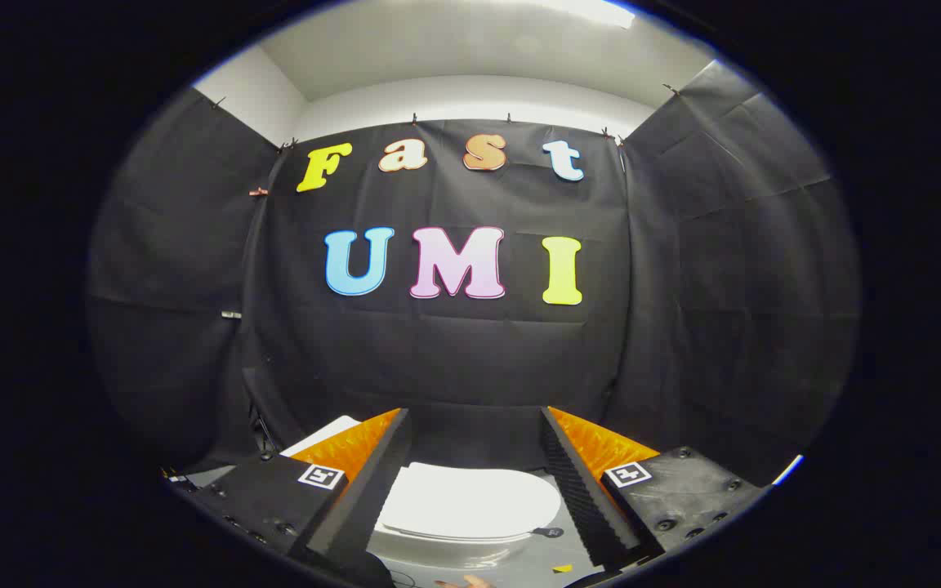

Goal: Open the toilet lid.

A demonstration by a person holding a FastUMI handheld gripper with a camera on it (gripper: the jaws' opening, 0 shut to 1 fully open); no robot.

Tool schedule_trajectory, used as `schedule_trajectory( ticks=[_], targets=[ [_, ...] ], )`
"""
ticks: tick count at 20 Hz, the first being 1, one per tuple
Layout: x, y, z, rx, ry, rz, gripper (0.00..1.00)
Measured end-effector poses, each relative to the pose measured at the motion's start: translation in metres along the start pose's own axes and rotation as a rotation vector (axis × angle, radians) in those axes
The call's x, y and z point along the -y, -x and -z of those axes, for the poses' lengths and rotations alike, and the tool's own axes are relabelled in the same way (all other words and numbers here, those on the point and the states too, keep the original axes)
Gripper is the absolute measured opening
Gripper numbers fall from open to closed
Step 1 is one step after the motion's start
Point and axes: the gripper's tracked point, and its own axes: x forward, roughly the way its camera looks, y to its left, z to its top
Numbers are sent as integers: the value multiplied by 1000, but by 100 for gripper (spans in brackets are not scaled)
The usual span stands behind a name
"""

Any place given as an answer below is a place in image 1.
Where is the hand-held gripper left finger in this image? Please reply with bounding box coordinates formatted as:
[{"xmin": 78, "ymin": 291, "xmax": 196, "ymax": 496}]
[{"xmin": 164, "ymin": 407, "xmax": 414, "ymax": 582}]

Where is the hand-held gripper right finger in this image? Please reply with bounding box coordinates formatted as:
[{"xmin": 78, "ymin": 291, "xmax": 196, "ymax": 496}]
[{"xmin": 540, "ymin": 405, "xmax": 772, "ymax": 574}]

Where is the dark rounded object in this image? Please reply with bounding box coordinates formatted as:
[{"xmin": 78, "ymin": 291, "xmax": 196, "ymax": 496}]
[{"xmin": 352, "ymin": 557, "xmax": 396, "ymax": 588}]

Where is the black backdrop cloth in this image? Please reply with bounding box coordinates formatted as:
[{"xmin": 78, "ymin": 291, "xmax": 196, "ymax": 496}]
[{"xmin": 87, "ymin": 61, "xmax": 859, "ymax": 491}]

